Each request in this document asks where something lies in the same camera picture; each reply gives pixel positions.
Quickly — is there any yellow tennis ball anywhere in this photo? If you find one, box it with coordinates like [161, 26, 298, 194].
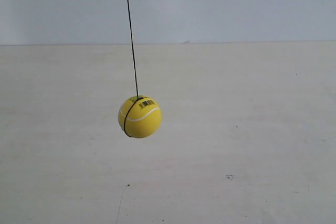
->
[118, 95, 162, 138]

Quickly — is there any thin black hanging string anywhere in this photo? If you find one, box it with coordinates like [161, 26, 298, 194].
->
[123, 0, 144, 138]

